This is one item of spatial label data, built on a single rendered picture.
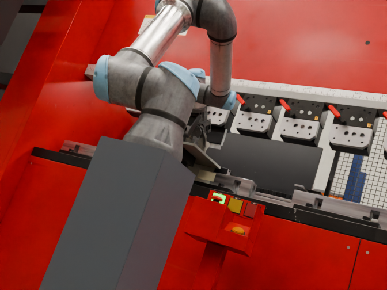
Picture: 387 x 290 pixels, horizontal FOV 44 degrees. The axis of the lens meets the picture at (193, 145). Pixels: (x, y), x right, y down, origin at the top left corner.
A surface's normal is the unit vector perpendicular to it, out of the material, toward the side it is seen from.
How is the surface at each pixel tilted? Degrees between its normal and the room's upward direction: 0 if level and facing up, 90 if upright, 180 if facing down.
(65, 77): 90
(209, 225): 90
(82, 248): 90
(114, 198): 90
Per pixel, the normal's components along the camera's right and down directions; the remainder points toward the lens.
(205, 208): -0.22, -0.33
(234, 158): -0.42, -0.37
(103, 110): 0.85, 0.16
